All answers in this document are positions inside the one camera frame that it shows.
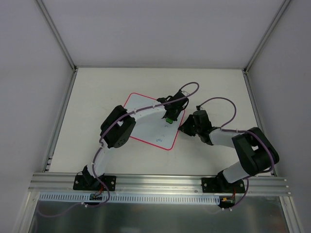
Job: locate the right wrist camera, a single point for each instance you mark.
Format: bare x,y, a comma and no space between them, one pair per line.
201,119

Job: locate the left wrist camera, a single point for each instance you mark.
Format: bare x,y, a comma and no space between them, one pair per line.
180,100

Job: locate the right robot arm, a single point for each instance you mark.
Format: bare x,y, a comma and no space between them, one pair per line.
255,152

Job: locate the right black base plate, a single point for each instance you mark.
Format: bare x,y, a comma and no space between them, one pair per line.
215,185

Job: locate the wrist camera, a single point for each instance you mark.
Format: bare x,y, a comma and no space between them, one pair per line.
201,119
180,100

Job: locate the pink framed whiteboard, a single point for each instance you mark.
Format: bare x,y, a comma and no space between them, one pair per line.
151,127

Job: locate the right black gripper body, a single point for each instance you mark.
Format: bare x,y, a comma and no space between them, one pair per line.
190,124

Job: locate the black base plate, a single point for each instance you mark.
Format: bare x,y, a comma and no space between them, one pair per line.
81,184
215,185

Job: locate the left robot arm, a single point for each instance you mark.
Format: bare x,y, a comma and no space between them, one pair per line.
115,132

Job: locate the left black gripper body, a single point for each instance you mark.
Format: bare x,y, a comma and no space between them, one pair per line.
171,114

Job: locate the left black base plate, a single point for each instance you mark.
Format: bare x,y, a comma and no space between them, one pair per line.
81,184

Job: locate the aluminium mounting rail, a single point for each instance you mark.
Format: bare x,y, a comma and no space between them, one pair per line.
159,184

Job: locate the right aluminium frame post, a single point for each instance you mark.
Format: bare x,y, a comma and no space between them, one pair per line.
268,32

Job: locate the white slotted cable duct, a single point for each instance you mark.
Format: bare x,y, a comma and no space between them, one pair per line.
130,198

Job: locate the green whiteboard eraser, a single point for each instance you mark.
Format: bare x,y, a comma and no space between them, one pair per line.
168,120

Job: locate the left aluminium frame post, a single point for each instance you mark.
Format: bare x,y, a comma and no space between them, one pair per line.
53,28

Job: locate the aluminium frame post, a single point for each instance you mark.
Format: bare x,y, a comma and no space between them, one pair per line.
53,28
268,32

